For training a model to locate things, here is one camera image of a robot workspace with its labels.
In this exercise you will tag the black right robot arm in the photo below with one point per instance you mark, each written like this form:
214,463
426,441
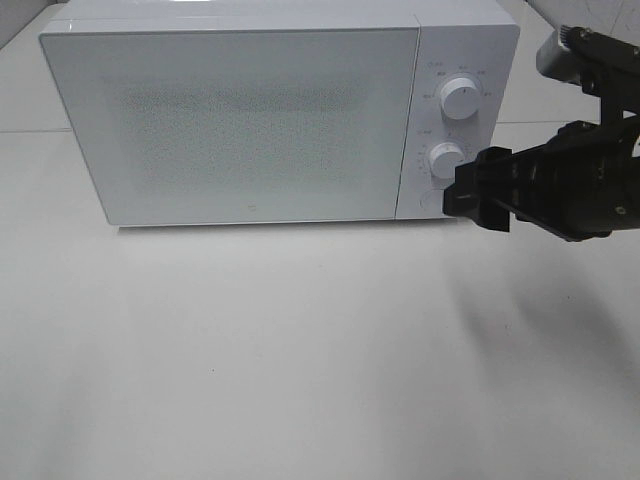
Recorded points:
610,72

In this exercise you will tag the round white door button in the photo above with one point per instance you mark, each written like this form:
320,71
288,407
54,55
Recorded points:
432,204

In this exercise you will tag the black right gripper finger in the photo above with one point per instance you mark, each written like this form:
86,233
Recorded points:
492,208
496,172

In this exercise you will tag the white control knob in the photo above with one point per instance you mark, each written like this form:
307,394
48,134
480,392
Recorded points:
444,158
459,97

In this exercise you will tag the white microwave door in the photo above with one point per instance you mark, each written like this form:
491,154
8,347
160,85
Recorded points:
239,127

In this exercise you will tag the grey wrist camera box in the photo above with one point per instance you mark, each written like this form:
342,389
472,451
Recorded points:
556,61

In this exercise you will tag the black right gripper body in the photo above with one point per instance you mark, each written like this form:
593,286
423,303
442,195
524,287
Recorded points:
586,185

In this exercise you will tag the white microwave oven body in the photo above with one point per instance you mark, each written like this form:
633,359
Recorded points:
472,38

